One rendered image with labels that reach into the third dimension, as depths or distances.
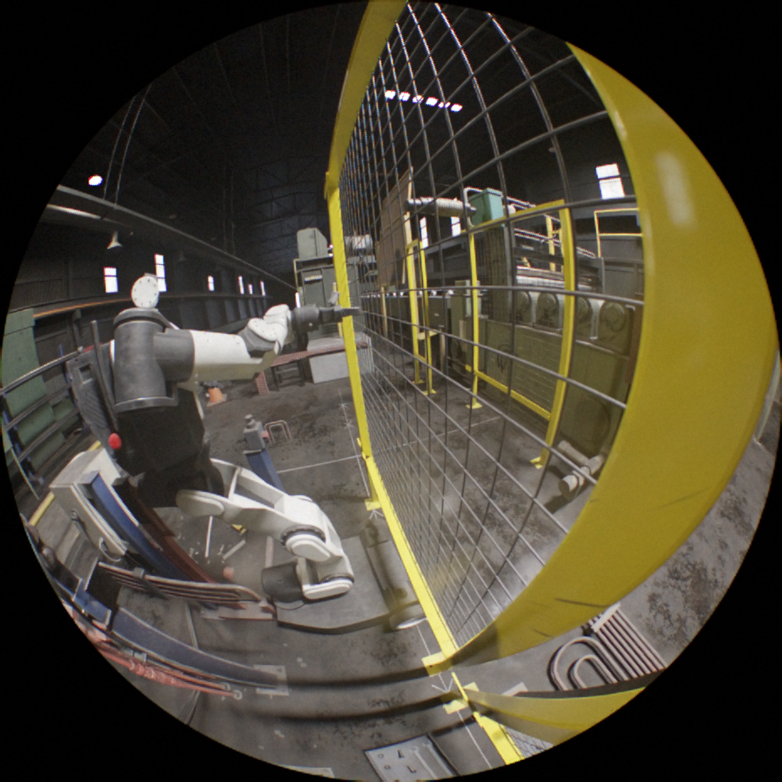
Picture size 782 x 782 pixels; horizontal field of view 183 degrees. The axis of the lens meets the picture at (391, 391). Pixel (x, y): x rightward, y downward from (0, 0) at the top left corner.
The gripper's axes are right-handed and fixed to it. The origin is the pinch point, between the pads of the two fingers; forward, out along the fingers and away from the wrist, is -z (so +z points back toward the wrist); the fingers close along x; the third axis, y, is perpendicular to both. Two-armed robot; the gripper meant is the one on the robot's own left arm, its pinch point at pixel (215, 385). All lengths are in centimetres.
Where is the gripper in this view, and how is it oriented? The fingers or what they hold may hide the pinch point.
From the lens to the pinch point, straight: 147.9
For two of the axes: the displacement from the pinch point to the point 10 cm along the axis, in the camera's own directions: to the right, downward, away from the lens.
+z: -3.0, -2.7, -9.1
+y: -1.3, 9.6, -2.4
